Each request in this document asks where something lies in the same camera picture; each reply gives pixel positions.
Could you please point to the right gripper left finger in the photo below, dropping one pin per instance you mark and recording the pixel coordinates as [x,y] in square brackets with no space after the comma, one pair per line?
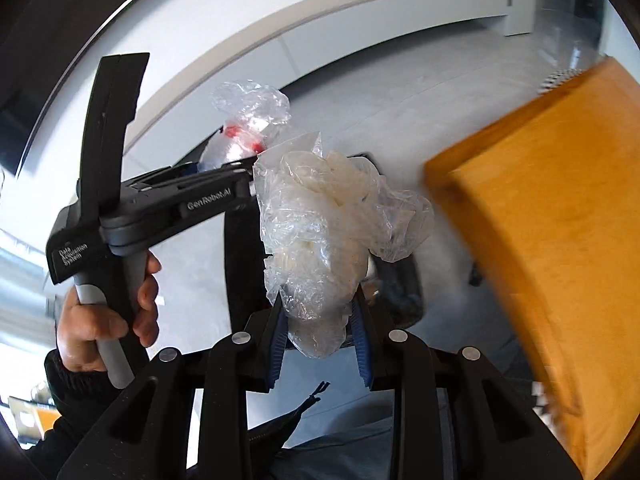
[145,432]

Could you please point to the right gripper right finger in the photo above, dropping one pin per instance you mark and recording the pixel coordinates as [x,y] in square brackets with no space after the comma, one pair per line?
[454,415]

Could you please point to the clear plastic bag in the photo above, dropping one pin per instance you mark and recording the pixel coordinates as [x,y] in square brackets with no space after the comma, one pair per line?
[322,216]

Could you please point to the plastic bag with red print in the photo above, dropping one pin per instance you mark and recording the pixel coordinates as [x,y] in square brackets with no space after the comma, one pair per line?
[254,115]

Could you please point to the black sleeve left forearm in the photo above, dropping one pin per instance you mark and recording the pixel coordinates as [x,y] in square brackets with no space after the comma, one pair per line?
[81,399]

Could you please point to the person left hand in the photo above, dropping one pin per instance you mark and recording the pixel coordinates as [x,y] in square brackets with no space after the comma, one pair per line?
[82,325]

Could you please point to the white sideboard cabinet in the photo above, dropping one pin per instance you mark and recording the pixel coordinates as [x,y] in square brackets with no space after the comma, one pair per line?
[299,39]

